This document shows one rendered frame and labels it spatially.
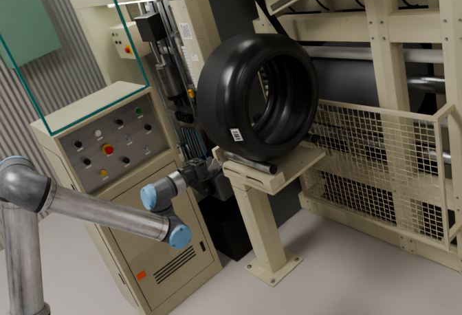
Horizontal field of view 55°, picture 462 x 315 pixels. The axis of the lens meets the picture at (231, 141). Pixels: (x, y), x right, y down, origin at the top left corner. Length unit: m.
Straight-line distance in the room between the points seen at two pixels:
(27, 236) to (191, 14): 1.12
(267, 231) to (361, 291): 0.59
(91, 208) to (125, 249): 0.98
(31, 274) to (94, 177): 0.75
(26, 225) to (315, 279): 1.64
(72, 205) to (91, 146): 0.81
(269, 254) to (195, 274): 0.47
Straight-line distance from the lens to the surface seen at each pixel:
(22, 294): 1.76
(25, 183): 1.47
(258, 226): 2.53
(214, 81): 1.82
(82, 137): 2.25
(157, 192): 1.71
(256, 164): 2.00
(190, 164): 1.80
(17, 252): 1.68
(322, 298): 2.58
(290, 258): 2.82
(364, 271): 2.68
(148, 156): 2.42
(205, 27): 2.09
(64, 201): 1.49
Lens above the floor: 1.90
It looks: 26 degrees down
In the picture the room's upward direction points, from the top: 18 degrees counter-clockwise
